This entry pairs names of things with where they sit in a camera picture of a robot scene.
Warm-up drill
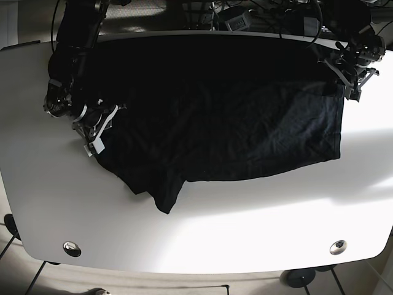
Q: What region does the black T-shirt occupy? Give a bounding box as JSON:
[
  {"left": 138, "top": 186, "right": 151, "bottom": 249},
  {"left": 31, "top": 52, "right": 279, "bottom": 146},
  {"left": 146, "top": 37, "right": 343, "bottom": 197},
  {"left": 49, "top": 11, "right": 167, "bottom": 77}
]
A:
[{"left": 86, "top": 35, "right": 344, "bottom": 213}]

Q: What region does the left silver table grommet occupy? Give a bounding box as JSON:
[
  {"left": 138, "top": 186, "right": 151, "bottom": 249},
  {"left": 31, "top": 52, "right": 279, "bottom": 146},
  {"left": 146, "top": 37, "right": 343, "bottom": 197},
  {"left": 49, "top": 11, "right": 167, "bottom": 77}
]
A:
[{"left": 63, "top": 241, "right": 82, "bottom": 258}]

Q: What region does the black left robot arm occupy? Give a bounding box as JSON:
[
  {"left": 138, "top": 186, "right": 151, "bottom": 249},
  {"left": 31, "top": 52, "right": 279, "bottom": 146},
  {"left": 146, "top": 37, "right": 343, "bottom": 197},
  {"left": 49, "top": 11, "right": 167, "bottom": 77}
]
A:
[{"left": 319, "top": 1, "right": 386, "bottom": 101}]

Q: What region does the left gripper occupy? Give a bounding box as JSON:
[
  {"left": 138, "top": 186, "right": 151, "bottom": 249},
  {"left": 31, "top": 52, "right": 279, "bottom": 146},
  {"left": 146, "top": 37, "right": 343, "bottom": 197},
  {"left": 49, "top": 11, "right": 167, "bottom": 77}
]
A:
[{"left": 317, "top": 55, "right": 380, "bottom": 102}]

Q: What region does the right silver table grommet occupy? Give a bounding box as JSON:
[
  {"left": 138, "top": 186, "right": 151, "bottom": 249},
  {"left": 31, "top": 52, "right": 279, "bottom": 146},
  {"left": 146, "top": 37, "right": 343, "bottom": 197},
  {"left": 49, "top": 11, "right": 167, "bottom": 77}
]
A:
[{"left": 329, "top": 240, "right": 348, "bottom": 256}]

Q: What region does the silver table grommet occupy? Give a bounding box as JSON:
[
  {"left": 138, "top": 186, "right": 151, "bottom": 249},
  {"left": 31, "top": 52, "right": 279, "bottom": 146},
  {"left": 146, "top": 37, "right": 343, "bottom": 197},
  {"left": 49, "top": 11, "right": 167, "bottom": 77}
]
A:
[
  {"left": 63, "top": 241, "right": 82, "bottom": 258},
  {"left": 329, "top": 240, "right": 348, "bottom": 256}
]

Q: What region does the grey multi-socket box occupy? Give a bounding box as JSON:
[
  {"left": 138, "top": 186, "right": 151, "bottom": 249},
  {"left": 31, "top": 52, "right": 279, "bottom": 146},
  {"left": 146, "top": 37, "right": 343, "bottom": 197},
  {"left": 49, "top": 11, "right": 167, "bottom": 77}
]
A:
[{"left": 222, "top": 6, "right": 252, "bottom": 31}]

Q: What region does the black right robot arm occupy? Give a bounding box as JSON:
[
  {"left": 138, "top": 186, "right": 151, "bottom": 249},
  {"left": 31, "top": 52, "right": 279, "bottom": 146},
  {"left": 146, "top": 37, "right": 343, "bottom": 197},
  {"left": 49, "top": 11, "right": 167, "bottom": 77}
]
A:
[{"left": 43, "top": 1, "right": 126, "bottom": 157}]

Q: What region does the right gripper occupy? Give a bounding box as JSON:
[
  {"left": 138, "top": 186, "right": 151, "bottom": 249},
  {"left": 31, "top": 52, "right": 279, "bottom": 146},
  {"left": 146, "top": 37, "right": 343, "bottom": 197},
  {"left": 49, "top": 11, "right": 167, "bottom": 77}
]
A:
[{"left": 71, "top": 98, "right": 126, "bottom": 157}]

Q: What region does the left black table leg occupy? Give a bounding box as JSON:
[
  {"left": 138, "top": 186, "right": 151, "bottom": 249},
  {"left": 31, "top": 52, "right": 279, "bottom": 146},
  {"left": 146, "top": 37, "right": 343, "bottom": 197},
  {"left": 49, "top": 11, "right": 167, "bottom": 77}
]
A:
[{"left": 25, "top": 261, "right": 47, "bottom": 295}]

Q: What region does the black round stand base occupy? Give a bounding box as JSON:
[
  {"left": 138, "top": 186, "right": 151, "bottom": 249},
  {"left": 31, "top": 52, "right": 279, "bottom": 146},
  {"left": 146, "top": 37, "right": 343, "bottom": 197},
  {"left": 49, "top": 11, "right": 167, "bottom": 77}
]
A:
[{"left": 285, "top": 269, "right": 316, "bottom": 288}]

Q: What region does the grey power adapter box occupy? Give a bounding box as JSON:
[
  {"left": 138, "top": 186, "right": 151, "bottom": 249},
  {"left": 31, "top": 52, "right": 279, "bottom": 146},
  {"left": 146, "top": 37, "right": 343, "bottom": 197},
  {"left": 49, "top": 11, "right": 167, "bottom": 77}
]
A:
[{"left": 303, "top": 17, "right": 320, "bottom": 37}]

